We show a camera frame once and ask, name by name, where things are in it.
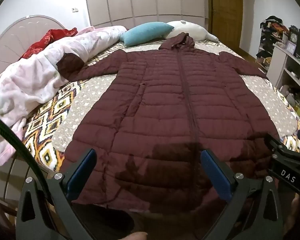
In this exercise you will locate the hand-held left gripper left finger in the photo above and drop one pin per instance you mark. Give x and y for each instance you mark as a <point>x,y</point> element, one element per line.
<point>81,170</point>

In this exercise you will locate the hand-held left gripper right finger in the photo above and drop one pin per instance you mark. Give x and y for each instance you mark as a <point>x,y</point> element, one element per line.
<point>215,173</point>

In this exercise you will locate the maroon quilted hooded jacket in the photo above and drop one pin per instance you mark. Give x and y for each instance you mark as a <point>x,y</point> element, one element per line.
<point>177,105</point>

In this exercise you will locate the bed with patterned sheet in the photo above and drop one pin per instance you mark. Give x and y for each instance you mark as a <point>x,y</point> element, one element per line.
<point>47,135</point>

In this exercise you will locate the white shelf unit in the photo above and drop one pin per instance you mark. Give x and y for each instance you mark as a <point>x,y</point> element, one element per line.
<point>282,62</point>

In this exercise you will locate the pink and white blanket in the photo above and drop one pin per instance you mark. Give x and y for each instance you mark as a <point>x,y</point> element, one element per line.
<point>35,80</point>

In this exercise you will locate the small desk clock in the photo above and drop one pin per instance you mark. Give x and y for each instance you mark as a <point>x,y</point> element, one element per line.
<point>293,38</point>

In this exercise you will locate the dark shoe rack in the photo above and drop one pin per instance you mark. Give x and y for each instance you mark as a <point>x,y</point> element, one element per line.
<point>273,25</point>

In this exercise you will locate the red patterned cloth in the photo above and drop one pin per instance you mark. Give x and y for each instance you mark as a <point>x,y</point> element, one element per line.
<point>50,38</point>

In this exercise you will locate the white plush pillow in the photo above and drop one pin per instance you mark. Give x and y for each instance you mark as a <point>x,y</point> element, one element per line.
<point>195,30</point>

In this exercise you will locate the wooden door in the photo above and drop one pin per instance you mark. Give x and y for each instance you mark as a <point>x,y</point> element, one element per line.
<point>226,12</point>

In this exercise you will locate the pale padded headboard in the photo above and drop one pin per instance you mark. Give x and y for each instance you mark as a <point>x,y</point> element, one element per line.
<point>17,35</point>

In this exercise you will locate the teal pillow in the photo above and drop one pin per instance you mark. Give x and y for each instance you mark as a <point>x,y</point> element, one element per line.
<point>145,32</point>

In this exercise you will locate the pale wardrobe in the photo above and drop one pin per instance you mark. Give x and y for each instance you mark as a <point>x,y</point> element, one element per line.
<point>145,0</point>

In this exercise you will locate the wall switch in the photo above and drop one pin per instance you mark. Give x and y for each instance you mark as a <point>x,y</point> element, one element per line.
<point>75,9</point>

